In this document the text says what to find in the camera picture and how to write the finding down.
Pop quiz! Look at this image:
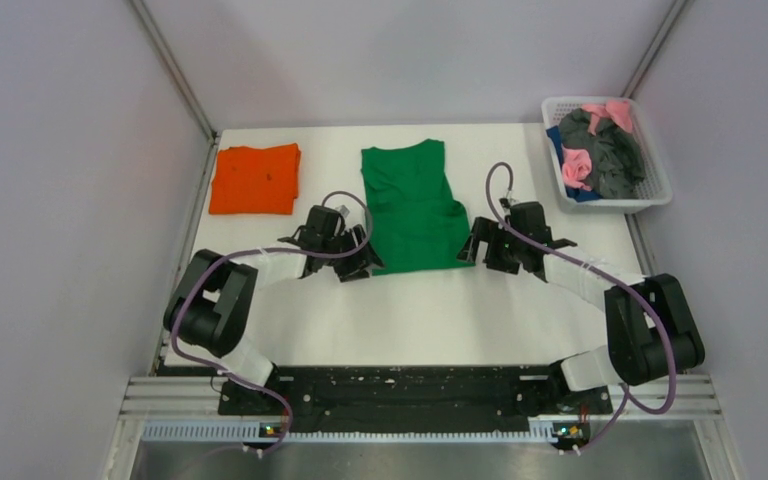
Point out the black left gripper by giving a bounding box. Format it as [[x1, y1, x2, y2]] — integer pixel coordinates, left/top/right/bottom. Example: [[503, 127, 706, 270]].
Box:
[[322, 224, 386, 282]]

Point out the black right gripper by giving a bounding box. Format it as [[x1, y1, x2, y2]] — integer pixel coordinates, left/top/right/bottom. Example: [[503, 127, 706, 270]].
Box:
[[457, 216, 527, 275]]

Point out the green t shirt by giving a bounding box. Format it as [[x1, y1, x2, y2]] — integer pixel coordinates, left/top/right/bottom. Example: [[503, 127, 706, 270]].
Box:
[[361, 139, 471, 276]]

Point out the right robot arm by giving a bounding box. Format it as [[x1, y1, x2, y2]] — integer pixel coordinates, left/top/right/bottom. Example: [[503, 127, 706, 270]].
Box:
[[457, 202, 705, 414]]

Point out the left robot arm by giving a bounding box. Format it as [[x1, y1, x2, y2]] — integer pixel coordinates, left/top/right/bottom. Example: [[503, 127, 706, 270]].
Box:
[[163, 205, 384, 414]]

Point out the blue t shirt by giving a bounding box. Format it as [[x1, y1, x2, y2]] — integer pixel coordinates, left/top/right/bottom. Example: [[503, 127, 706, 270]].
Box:
[[546, 126, 602, 203]]

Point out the folded orange t shirt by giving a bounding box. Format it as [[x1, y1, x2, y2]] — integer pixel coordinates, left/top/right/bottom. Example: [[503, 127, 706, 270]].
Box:
[[208, 143, 301, 215]]

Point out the pink t shirt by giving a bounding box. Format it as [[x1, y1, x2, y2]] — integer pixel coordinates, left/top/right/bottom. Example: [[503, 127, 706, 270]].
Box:
[[560, 99, 635, 192]]

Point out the dark grey t shirt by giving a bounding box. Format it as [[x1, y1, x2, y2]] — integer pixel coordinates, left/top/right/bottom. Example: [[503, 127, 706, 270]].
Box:
[[558, 107, 647, 200]]

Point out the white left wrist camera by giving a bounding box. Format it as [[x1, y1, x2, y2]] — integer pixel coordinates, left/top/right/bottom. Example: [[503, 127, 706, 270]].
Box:
[[335, 205, 351, 219]]

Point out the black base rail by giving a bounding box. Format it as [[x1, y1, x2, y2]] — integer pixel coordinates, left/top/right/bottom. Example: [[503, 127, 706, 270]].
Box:
[[218, 365, 613, 434]]

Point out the white slotted cable duct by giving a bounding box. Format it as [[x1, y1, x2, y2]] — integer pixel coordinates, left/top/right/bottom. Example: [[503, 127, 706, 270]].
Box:
[[142, 420, 558, 444]]

